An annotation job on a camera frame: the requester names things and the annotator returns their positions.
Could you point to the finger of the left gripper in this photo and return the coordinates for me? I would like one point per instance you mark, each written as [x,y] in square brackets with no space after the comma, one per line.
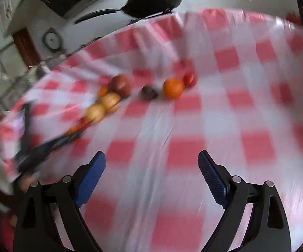
[61,141]

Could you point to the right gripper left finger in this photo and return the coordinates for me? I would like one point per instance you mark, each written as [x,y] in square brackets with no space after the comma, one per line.
[36,228]

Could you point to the yellow striped melon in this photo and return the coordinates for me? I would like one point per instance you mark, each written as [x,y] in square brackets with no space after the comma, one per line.
[95,113]
[111,102]

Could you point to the black wok with lid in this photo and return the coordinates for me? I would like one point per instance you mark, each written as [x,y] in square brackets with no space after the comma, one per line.
[138,9]

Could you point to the wooden glass door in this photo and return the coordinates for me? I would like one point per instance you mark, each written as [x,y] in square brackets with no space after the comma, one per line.
[18,57]

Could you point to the red apple with stem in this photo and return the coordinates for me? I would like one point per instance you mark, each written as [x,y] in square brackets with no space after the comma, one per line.
[120,85]

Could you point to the small red tomato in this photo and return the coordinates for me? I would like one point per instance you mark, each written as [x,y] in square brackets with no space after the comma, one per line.
[190,79]

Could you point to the red white checkered tablecloth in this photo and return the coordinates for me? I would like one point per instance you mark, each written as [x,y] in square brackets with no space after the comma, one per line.
[246,110]

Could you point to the dark passion fruit back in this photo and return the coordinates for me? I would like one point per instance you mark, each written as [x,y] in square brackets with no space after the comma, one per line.
[149,93]

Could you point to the orange mandarin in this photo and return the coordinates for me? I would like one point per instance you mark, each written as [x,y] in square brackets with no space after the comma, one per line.
[102,91]
[74,131]
[173,88]

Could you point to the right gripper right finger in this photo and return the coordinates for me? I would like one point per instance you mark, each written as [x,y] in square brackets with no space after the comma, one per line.
[268,228]

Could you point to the white rice cooker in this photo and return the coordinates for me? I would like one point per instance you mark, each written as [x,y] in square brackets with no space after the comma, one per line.
[52,40]

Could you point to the orange mandarin back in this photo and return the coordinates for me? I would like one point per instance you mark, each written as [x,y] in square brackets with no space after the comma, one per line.
[102,91]

